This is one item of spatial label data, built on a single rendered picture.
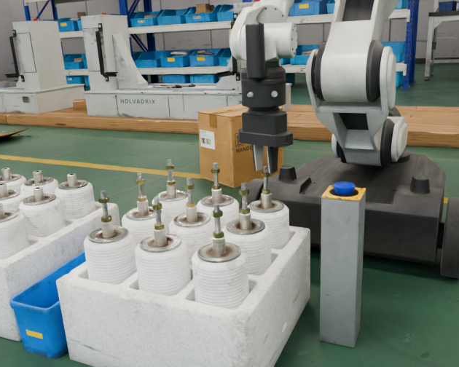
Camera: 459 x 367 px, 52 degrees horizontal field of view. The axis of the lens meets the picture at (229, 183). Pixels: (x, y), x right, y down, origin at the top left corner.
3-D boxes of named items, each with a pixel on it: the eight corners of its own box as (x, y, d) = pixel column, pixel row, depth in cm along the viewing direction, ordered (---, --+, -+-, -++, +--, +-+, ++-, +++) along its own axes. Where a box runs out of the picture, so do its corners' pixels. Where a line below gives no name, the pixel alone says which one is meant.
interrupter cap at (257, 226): (218, 230, 90) (218, 226, 90) (243, 218, 95) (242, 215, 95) (248, 239, 85) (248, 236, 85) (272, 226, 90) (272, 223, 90)
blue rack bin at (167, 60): (178, 65, 665) (178, 49, 658) (202, 64, 648) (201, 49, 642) (159, 68, 622) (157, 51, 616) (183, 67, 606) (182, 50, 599)
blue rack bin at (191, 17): (202, 23, 629) (201, 7, 623) (228, 22, 613) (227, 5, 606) (183, 23, 586) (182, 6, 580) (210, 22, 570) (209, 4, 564)
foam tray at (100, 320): (170, 271, 127) (164, 210, 122) (310, 297, 111) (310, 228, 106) (69, 360, 93) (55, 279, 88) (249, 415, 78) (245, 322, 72)
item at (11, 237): (16, 277, 113) (1, 207, 108) (46, 283, 110) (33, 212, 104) (-18, 297, 105) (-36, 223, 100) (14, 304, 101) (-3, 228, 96)
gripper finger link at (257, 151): (264, 168, 100) (263, 140, 98) (255, 172, 98) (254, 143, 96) (258, 167, 101) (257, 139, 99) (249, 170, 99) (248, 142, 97)
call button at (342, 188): (335, 190, 90) (335, 180, 90) (356, 191, 89) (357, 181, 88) (331, 196, 87) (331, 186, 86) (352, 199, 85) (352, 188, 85)
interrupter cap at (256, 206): (267, 217, 95) (267, 213, 95) (241, 208, 101) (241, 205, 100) (291, 207, 100) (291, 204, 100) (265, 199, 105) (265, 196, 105)
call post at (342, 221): (327, 322, 102) (329, 186, 92) (360, 328, 99) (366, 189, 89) (319, 341, 95) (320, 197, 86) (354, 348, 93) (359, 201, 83)
